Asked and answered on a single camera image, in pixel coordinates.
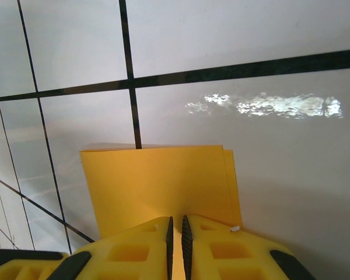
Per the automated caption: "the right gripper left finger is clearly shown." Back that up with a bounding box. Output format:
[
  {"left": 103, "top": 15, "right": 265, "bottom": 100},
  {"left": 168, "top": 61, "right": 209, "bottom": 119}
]
[{"left": 55, "top": 215, "right": 175, "bottom": 280}]

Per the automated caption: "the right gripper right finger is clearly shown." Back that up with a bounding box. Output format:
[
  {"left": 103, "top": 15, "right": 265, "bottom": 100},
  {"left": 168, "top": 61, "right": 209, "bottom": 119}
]
[{"left": 181, "top": 214, "right": 317, "bottom": 280}]

